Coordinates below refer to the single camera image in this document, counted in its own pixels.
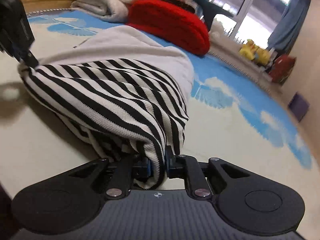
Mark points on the red plush toy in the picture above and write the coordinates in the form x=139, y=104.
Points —
x=282, y=68

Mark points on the white radiator windowsill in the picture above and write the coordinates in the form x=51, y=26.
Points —
x=228, y=51

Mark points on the blue white patterned bed sheet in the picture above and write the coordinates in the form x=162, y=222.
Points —
x=230, y=118

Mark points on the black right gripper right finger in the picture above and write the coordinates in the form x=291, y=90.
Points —
x=202, y=181

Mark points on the blue curtain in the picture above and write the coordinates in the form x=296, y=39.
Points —
x=287, y=30

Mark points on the yellow plush toy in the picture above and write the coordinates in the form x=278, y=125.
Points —
x=254, y=53

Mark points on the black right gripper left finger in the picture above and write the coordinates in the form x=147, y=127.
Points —
x=100, y=179

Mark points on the red folded blanket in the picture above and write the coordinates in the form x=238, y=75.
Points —
x=171, y=23

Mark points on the black white striped garment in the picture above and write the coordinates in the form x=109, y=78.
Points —
x=121, y=92

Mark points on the purple box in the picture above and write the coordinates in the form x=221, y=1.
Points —
x=299, y=106

